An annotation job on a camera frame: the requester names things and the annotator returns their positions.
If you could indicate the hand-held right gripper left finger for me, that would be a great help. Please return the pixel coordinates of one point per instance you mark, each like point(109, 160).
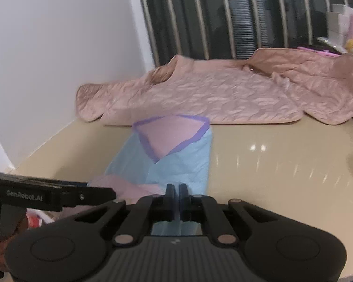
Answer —
point(170, 195)

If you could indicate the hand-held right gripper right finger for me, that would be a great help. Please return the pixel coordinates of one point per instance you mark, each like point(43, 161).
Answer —
point(184, 195)

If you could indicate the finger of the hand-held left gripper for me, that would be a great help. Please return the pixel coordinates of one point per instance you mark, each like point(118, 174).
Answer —
point(88, 195)

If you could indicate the pink and blue small garment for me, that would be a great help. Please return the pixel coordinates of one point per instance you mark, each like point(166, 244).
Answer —
point(176, 164)

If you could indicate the red printed packet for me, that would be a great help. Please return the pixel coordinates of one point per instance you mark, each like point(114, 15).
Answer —
point(33, 221)

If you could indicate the clear plastic bag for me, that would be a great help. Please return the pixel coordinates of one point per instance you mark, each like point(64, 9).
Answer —
point(47, 216)

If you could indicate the pink quilted jacket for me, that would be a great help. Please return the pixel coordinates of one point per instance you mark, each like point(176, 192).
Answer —
point(208, 94)

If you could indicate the metal window grille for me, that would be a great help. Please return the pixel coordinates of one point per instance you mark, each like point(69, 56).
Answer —
point(199, 17)

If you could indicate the stack of white boxes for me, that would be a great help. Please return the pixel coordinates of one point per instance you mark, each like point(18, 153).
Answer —
point(338, 20)

